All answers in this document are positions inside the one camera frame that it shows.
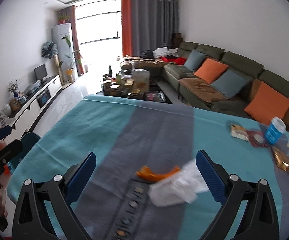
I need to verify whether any gold foil wrapper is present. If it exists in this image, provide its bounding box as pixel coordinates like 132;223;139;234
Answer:
272;146;289;173

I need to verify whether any white tissue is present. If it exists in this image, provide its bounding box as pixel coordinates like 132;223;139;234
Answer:
148;159;209;207

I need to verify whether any teal trash bin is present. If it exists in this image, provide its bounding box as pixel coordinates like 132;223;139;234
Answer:
8;132;41;174

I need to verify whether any white tv cabinet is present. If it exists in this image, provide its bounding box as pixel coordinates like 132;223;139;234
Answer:
4;75;62;143

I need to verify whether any small black monitor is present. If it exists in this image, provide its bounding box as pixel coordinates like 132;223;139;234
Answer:
34;64;47;82

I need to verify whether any dark red packet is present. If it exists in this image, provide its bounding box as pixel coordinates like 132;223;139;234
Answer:
246;130;268;147

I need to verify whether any snack wrapper packet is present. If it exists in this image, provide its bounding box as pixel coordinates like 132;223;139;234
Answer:
230;124;249;141

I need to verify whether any blue white paper cup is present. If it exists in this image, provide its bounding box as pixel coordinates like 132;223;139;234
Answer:
265;116;287;145

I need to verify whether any potted green plant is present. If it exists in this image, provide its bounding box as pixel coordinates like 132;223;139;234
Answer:
59;34;82;83

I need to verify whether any white air conditioner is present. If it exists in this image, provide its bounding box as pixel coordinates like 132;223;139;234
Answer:
52;23;77;83

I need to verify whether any orange cushion near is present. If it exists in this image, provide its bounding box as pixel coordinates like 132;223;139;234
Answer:
244;79;289;125

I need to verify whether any orange cushion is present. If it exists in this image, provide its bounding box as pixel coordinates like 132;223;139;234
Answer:
244;79;289;125
194;58;228;84

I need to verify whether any teal grey tablecloth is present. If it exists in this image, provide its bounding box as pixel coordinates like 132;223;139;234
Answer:
7;95;289;239

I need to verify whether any black coffee table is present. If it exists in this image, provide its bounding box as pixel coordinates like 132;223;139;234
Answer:
98;69;172;104

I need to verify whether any blue cushion near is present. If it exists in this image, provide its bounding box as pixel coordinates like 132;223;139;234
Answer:
211;68;252;99

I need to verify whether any blue cushion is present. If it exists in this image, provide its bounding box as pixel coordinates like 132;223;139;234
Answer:
211;68;252;99
184;50;207;72

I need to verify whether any brown seat blanket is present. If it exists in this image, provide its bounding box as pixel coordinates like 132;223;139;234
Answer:
179;78;228;103

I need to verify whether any green sectional sofa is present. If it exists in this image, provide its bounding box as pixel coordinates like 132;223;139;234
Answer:
162;42;289;132

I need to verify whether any orange cushion far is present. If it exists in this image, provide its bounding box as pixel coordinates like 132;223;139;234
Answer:
194;58;228;84

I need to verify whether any blue cushion far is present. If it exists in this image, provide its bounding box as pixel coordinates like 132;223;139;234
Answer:
184;50;207;72

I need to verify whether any grey orange curtain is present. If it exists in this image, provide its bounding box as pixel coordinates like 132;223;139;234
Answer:
121;0;179;57

